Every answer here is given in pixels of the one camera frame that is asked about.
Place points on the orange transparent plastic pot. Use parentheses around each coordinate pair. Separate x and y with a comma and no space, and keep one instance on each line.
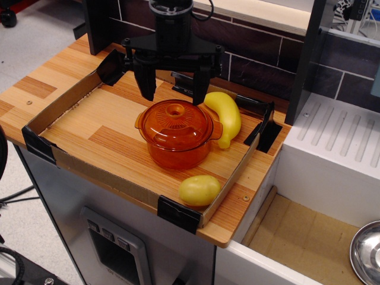
(185,159)

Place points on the toy dishwasher front panel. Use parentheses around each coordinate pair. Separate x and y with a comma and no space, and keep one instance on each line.
(123,254)

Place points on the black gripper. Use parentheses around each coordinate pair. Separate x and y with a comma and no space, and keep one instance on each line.
(173,46)

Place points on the yellow toy banana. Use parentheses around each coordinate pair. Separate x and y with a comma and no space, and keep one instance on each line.
(228,114)

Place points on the white toy sink unit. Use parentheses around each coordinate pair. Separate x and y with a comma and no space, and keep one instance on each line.
(323,187)

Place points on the black vertical post right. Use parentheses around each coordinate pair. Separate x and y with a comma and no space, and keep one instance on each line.
(304,79)

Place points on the cardboard fence with black tape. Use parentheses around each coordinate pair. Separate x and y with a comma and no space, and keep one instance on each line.
(89,131)

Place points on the orange transparent pot lid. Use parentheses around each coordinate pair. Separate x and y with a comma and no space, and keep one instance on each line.
(175,125)

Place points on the silver metal bowl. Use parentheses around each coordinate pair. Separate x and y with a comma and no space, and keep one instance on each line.
(364,253)

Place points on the yellow toy potato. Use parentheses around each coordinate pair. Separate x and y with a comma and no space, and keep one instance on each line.
(200,190)

